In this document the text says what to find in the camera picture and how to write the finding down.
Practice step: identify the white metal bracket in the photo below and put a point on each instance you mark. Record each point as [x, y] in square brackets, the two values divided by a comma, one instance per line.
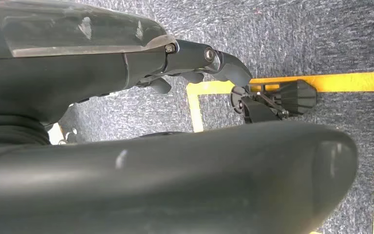
[55, 135]

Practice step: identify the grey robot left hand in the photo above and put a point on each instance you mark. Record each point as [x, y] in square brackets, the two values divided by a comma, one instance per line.
[61, 77]

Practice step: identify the black ribbed knob mechanism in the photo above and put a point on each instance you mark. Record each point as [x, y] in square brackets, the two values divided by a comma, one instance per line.
[298, 97]

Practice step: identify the yellow floor tape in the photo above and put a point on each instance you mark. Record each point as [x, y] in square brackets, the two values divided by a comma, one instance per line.
[335, 82]

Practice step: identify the ribbed grey left arm sleeve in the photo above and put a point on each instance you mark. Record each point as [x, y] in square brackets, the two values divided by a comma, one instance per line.
[9, 132]

